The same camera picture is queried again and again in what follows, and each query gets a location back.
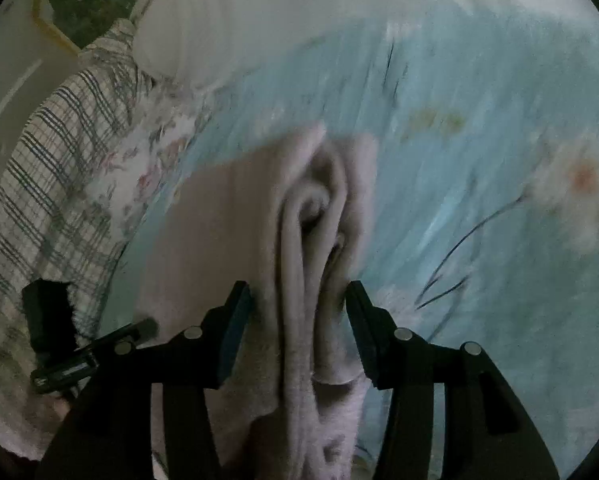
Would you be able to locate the mauve knit sweater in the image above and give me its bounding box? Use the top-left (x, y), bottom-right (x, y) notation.
top-left (136, 126), bottom-right (377, 479)

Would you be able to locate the plaid checked blanket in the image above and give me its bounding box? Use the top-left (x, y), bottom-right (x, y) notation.
top-left (0, 18), bottom-right (153, 344)

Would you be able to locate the white floral cloth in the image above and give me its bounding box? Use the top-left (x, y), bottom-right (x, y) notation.
top-left (86, 84), bottom-right (212, 242)

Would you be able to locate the teal floral bed sheet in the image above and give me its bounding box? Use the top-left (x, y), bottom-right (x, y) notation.
top-left (101, 14), bottom-right (599, 474)

